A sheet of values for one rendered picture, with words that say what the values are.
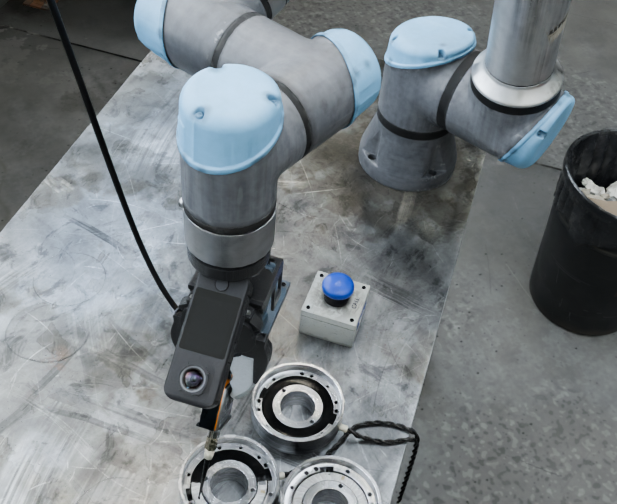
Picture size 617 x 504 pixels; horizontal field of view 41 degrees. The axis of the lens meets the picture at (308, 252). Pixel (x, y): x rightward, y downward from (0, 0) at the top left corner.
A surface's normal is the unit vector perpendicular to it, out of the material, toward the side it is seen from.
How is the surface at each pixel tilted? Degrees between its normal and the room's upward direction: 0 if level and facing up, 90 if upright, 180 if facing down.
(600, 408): 0
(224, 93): 0
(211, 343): 32
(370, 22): 0
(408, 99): 94
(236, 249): 90
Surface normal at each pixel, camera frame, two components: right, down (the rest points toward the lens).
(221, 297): -0.08, -0.21
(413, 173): 0.05, 0.50
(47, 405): 0.07, -0.68
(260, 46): -0.25, -0.32
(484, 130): -0.69, 0.62
